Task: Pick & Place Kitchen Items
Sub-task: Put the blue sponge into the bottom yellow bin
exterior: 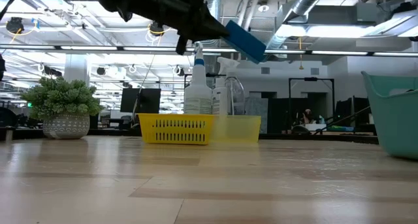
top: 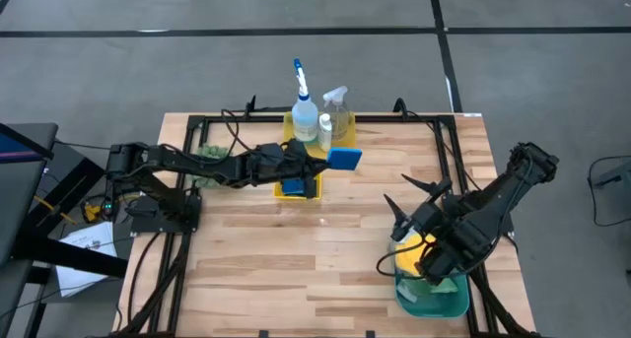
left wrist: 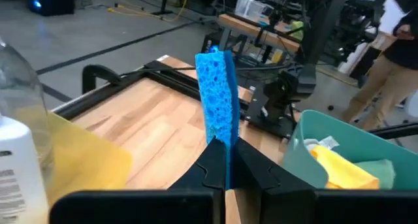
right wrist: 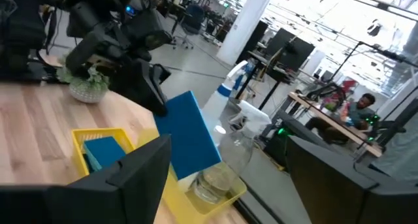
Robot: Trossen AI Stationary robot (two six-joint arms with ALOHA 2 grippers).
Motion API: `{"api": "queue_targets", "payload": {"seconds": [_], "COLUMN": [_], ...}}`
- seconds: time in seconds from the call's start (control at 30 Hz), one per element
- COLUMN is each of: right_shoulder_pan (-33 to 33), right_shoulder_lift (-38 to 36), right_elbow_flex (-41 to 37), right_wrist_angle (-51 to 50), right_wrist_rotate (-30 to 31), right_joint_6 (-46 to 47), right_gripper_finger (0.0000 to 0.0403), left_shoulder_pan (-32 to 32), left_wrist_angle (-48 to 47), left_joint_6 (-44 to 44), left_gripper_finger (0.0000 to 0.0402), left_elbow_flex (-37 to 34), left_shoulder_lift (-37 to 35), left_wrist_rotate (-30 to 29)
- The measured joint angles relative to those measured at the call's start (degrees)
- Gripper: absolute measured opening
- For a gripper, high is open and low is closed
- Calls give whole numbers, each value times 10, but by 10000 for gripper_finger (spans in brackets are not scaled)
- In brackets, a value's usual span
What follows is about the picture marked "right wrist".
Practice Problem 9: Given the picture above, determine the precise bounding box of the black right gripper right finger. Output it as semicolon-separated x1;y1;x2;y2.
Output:
285;135;418;224

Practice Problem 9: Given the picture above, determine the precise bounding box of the clear plastic spray bottle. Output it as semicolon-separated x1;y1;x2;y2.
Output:
189;99;272;205

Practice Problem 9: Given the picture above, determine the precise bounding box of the long wooden desk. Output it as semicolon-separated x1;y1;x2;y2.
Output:
286;91;383;159

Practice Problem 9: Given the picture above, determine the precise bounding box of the blue kitchen sponge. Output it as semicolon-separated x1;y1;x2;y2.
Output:
153;90;223;181
83;136;127;172

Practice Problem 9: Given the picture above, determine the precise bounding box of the dark blue office chair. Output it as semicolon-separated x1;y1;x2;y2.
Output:
172;4;206;50

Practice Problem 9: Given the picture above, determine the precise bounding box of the person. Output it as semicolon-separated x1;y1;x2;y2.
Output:
305;92;377;144

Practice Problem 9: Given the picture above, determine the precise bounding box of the potted green succulent plant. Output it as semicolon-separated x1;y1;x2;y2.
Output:
57;64;111;104

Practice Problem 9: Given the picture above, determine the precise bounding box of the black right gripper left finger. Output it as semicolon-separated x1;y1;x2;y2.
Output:
0;134;173;224

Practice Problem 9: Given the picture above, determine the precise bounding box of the dark computer monitor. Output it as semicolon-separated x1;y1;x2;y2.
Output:
264;27;316;73
235;20;269;65

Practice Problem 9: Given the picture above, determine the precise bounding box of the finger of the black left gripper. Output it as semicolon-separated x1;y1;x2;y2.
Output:
150;63;172;86
108;58;169;118

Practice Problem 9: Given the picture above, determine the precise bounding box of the white round column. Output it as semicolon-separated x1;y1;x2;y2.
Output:
216;0;272;67

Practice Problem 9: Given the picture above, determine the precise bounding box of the small slotted yellow basket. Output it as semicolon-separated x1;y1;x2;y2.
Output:
71;127;137;178

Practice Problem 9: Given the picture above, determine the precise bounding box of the large translucent yellow bin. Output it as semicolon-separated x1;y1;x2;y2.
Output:
137;128;248;224

